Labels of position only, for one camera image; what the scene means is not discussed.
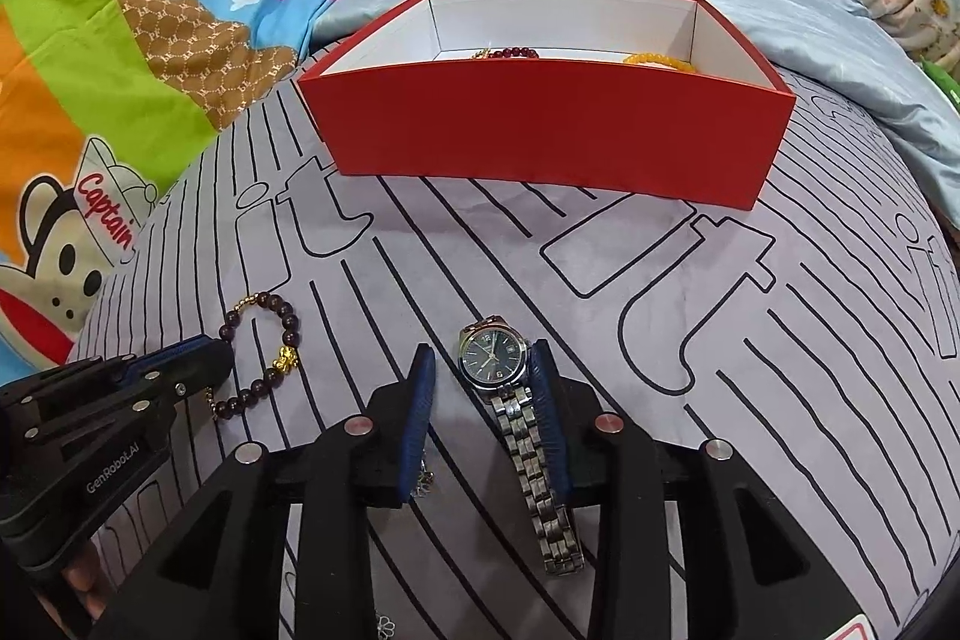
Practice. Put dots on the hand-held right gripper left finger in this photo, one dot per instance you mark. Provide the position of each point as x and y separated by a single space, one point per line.
416 437

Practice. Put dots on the silver wristwatch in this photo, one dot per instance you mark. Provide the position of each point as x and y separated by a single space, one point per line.
487 351

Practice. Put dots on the green object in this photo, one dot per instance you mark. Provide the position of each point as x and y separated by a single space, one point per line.
941 81

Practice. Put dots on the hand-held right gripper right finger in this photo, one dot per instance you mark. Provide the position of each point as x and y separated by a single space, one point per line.
547 419

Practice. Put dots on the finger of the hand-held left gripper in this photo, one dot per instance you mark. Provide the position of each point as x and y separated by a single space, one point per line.
172 351
202 366

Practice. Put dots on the cartoon monkey blanket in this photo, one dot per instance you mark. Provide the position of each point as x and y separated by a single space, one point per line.
112 48

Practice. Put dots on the light blue sheet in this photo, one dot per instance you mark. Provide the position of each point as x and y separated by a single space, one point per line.
825 48

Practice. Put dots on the red cardboard box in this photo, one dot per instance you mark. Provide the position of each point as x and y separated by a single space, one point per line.
525 123

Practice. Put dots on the grey striped bed sheet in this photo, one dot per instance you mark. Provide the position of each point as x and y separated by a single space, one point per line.
675 347

